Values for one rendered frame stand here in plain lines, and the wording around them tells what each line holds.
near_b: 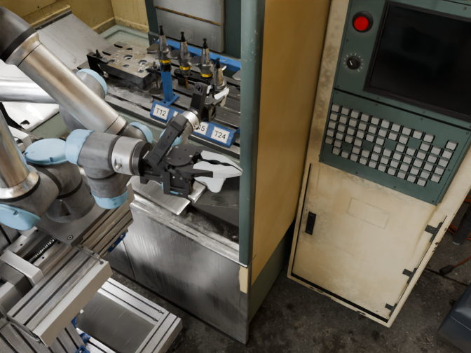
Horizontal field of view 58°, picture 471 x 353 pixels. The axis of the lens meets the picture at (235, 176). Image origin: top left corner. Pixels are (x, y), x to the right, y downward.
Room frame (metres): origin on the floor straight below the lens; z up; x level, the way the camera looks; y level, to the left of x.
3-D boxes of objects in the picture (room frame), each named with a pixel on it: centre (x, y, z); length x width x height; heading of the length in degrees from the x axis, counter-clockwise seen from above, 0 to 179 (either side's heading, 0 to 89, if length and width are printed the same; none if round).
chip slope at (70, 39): (2.31, 1.07, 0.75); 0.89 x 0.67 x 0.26; 149
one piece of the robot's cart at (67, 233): (0.84, 0.52, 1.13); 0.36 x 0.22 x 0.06; 150
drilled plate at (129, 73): (2.00, 0.53, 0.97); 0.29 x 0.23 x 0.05; 59
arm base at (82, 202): (0.85, 0.51, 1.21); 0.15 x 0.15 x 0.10
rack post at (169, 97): (1.76, 0.33, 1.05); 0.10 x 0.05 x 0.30; 149
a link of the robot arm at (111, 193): (0.67, 0.28, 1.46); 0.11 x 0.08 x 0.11; 165
